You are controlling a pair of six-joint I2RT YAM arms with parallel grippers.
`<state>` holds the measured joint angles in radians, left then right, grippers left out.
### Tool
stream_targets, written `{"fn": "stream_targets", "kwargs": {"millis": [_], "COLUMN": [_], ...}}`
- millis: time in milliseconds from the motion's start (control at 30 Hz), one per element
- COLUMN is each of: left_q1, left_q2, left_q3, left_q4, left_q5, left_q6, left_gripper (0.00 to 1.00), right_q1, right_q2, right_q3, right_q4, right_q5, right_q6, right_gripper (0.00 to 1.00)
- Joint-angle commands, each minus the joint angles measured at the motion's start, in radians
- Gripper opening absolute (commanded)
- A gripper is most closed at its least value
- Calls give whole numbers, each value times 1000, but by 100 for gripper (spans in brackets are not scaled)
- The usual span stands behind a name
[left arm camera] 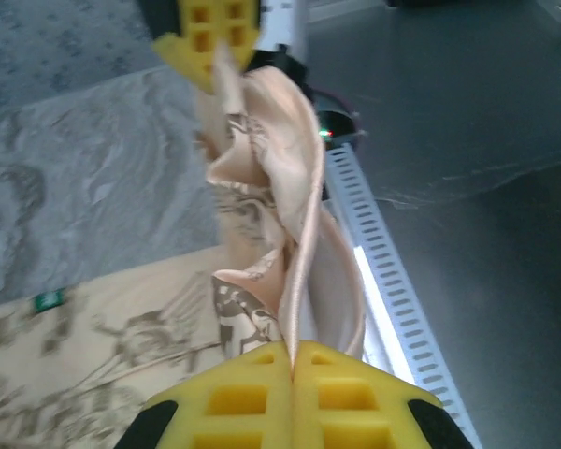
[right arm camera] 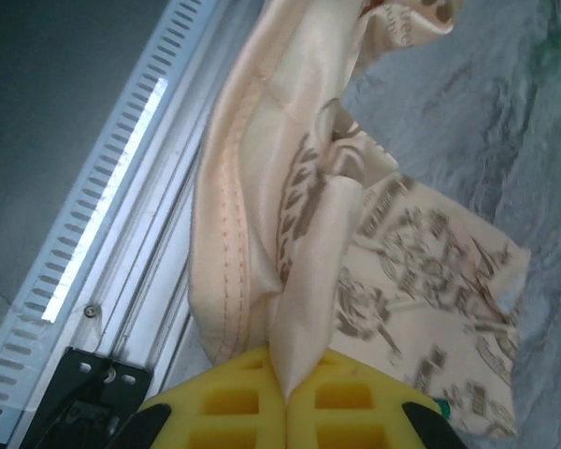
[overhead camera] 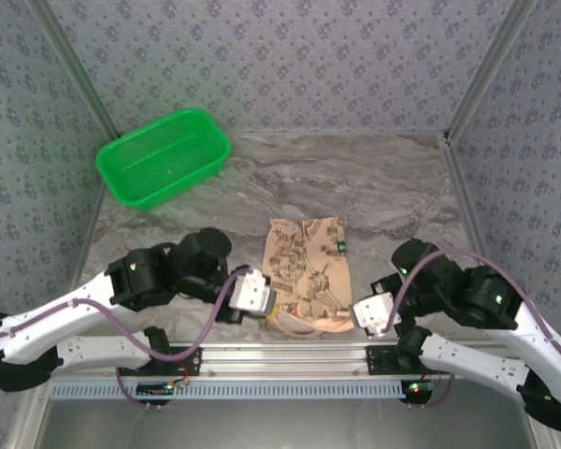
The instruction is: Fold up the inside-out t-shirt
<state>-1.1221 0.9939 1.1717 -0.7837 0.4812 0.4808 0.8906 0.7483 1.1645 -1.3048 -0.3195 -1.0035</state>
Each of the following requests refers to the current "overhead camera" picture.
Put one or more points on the beige printed t-shirt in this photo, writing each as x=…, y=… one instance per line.
x=308, y=271

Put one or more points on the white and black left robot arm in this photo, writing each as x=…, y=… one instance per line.
x=84, y=348

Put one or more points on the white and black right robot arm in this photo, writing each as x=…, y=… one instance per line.
x=472, y=360

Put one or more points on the small circuit board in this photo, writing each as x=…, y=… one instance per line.
x=154, y=389
x=416, y=392

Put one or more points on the green plastic basket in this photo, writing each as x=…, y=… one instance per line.
x=168, y=154

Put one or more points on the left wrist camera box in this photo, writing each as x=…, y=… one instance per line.
x=252, y=292

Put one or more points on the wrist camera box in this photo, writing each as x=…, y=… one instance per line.
x=252, y=292
x=374, y=313

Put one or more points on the grooved aluminium base rail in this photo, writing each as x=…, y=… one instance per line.
x=285, y=357

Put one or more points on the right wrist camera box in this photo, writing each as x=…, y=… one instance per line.
x=374, y=313

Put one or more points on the aluminium frame post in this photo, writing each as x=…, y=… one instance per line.
x=80, y=70
x=488, y=70

